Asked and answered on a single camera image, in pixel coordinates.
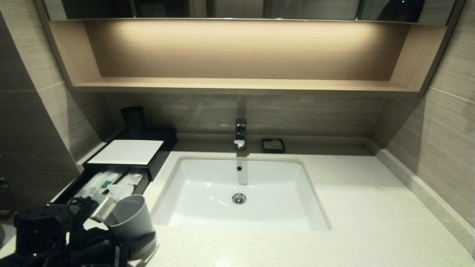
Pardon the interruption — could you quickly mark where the black cup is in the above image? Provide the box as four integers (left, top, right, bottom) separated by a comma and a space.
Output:
121, 106, 146, 139

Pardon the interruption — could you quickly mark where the white sink basin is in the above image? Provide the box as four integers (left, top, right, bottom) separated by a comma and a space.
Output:
147, 156, 331, 231

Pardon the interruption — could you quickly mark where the light wooden wall shelf niche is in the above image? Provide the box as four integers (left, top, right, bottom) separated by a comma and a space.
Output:
46, 19, 448, 93

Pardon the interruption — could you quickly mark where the long translucent toothbrush packet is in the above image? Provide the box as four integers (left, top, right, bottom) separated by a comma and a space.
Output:
74, 174, 108, 199

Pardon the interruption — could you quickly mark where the small white flat sachet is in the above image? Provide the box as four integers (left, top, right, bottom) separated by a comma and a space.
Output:
122, 173, 144, 186

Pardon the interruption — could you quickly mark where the mirror cabinet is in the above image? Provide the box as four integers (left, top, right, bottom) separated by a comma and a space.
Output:
43, 0, 457, 24

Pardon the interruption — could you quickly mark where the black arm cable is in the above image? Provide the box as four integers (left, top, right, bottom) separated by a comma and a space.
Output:
67, 197, 98, 230

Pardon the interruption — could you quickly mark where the black drawer with toiletries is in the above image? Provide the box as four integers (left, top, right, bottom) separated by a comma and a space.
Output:
52, 163, 151, 208

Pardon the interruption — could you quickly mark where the white folded sachet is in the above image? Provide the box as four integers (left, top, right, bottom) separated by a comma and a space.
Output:
108, 184, 135, 202

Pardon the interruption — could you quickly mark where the black soap dish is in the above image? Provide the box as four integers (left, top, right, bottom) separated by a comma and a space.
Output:
261, 139, 285, 154

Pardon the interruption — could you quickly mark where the translucent packet with green band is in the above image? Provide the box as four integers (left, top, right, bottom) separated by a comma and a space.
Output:
91, 170, 125, 195

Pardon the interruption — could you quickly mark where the chrome faucet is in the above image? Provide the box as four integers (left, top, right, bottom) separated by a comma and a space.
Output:
234, 119, 248, 151

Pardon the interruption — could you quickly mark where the black box with white lid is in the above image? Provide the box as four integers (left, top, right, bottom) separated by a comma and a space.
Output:
85, 128, 178, 181

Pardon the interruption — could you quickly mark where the grey plastic cup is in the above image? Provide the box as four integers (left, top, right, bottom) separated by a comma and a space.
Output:
104, 194, 157, 260

